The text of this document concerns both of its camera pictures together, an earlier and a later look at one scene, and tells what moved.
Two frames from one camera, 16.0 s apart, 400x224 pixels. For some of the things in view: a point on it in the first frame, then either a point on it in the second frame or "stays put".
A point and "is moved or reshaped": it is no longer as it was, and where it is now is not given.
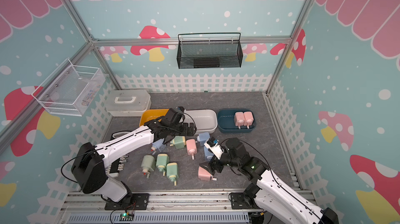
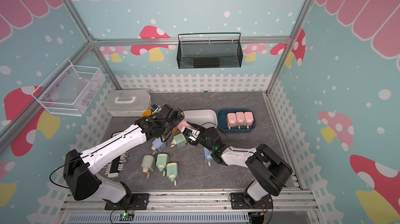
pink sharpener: [239, 118] stays put
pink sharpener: [191, 148] is moved or reshaped
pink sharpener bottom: [204, 175] to [232, 120]
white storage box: [205, 120] stays put
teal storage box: [226, 121] stays put
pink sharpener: [249, 119] stays put
